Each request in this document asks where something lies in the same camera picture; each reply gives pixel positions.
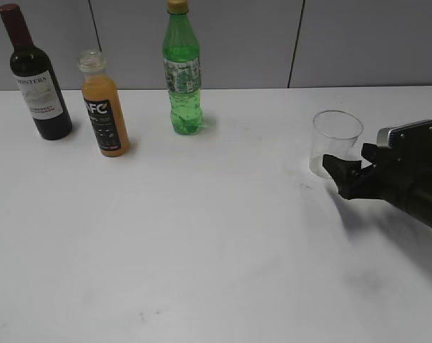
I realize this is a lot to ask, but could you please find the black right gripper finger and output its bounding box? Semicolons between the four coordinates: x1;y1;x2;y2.
323;154;372;199

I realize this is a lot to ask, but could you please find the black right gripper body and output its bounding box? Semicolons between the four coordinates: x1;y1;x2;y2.
361;127;432;212

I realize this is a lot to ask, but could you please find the transparent plastic cup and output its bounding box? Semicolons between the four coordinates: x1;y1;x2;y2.
309;109;363;179

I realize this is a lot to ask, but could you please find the NFC orange juice bottle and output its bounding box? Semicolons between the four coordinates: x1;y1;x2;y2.
77;49;130;157

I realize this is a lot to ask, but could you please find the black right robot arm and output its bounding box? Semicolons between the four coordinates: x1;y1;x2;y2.
322;119;432;228

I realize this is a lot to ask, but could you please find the green soda bottle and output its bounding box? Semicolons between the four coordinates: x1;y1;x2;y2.
162;0;203;135

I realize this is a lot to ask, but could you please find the red wine bottle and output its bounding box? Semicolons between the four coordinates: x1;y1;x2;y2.
0;4;72;140

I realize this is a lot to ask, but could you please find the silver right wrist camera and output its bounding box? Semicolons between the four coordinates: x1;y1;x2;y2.
376;119;432;149

